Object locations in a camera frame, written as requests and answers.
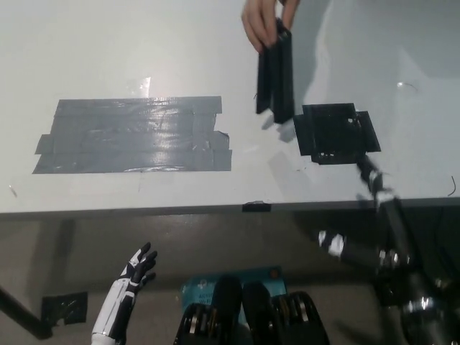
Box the person's bare hand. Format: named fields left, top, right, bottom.
left=241, top=0, right=301, bottom=55

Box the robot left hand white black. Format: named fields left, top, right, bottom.
left=91, top=242, right=159, bottom=341

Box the robot right hand white black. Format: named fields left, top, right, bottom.
left=318, top=154, right=413, bottom=269

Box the black stapler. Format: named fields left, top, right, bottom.
left=254, top=18, right=296, bottom=125

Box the black tape piece on floor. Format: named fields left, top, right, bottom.
left=40, top=291, right=89, bottom=326

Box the black metal bar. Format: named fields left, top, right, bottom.
left=0, top=283, right=55, bottom=341

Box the black tape patch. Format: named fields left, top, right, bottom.
left=293, top=102, right=382, bottom=166

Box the clear tape piece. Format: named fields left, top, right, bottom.
left=124, top=76, right=152, bottom=98

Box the grey duct tape patch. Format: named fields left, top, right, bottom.
left=32, top=96, right=234, bottom=175

